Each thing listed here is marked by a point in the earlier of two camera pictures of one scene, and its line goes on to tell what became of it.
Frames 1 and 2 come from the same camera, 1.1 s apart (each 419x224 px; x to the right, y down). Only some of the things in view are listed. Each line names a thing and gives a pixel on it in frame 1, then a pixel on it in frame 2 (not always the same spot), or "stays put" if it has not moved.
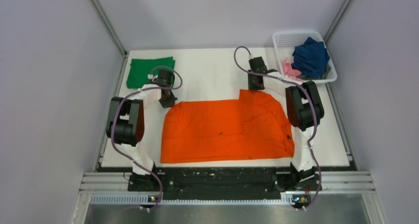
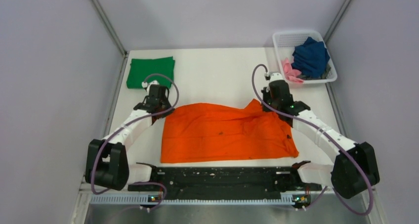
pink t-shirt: x=289 y=71 stays put
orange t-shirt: x=254 y=127 stays put
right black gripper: x=251 y=87 to x=266 y=92
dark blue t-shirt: x=310 y=58 stays put
